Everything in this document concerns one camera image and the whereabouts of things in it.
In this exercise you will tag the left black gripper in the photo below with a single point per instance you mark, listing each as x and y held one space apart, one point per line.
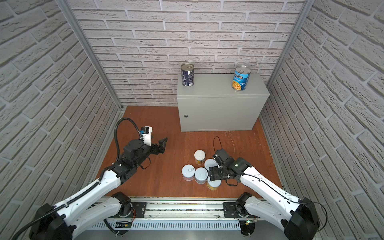
156 148

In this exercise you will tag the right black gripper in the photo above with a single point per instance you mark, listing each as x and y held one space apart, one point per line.
213 172

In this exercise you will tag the yellow label pull-tab can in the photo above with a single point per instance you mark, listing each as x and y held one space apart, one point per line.
213 185

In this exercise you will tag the white lid orange can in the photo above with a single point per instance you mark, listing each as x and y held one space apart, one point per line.
200 157

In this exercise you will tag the dark purple label can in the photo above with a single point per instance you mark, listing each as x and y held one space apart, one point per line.
187 73

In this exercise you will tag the blue label soup can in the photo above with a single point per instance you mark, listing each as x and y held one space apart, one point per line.
241 77

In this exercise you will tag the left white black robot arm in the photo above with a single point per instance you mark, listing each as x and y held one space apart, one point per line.
49 225

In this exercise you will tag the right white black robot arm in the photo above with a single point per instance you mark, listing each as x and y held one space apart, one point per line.
297 218

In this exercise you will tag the silver top can right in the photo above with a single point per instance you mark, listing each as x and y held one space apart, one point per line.
210 163

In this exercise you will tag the silver can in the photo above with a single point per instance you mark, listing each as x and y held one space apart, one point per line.
201 175
210 163

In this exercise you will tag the silver top centre can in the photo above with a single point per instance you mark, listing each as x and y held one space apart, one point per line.
201 175

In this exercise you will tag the white lid purple can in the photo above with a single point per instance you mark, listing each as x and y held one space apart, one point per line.
188 172

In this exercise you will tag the grey metal cabinet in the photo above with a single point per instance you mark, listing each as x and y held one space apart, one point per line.
211 104

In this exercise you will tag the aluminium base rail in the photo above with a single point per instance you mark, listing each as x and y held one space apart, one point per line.
182 209

